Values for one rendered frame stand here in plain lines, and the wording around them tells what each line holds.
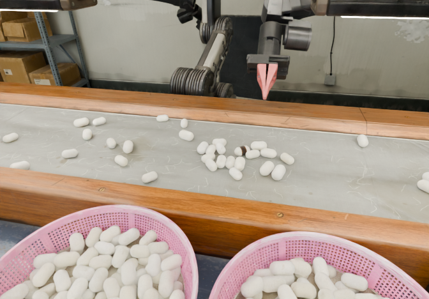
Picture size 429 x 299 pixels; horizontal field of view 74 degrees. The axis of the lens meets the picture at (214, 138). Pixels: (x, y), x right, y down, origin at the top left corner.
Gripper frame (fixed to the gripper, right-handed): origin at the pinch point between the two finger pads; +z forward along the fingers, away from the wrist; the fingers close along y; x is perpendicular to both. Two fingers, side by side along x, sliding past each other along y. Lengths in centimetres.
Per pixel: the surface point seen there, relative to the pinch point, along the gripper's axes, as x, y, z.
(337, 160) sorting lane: 0.2, 16.4, 14.4
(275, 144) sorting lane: 2.9, 3.4, 10.9
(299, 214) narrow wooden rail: -14.4, 7.2, 28.2
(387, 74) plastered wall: 162, 97, -115
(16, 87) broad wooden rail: 11, -80, -3
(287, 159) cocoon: -3.2, 5.8, 16.2
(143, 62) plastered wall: 161, -119, -114
